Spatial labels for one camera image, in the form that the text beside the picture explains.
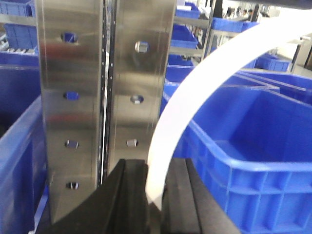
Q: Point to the stainless steel shelf upright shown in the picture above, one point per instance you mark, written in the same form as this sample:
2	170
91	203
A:
103	65

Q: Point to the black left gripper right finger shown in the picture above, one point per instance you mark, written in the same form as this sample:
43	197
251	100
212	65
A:
188	206

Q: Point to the blue bin at left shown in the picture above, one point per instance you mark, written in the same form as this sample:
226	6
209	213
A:
22	149

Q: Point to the blue bin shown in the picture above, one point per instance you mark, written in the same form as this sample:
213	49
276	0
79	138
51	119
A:
22	149
251	145

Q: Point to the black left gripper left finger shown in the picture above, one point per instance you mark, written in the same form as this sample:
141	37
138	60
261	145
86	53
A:
118	206

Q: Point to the white curved PVC pipe clamp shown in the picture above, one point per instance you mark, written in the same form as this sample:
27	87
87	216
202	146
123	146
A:
201	83

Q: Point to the blue bin at right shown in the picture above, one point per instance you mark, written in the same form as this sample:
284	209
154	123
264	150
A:
251	145

